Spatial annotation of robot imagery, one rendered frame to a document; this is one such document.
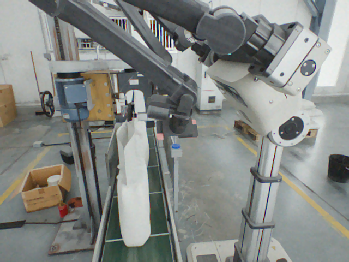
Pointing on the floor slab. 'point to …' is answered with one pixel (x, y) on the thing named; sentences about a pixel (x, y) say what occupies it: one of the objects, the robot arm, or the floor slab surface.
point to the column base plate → (74, 233)
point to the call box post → (175, 191)
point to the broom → (38, 91)
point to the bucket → (338, 168)
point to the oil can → (62, 208)
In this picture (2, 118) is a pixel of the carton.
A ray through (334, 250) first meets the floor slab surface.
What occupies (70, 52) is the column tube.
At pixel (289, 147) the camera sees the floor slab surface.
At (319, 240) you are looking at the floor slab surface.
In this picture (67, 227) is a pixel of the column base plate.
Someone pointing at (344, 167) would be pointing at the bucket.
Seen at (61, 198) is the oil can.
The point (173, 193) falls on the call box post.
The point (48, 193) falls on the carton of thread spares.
